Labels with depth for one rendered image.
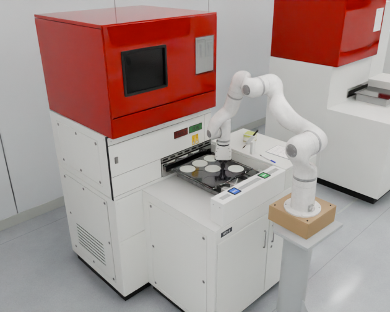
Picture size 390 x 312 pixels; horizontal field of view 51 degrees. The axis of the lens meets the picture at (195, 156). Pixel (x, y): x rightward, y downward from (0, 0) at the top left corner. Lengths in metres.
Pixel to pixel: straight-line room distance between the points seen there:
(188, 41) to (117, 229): 1.19
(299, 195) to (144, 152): 0.95
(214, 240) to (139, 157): 0.68
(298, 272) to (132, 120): 1.23
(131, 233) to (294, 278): 1.02
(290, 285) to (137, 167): 1.11
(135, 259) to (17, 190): 1.50
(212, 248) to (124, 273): 0.77
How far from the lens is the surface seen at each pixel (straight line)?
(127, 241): 2.67
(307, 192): 2.12
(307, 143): 1.98
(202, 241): 2.27
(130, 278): 2.84
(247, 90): 2.09
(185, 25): 2.43
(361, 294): 3.20
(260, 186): 2.33
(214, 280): 2.36
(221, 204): 2.12
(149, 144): 2.47
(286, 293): 2.50
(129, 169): 2.44
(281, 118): 2.07
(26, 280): 3.35
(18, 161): 3.79
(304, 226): 2.13
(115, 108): 2.20
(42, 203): 4.03
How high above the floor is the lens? 2.07
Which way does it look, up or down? 25 degrees down
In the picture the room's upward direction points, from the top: 1 degrees counter-clockwise
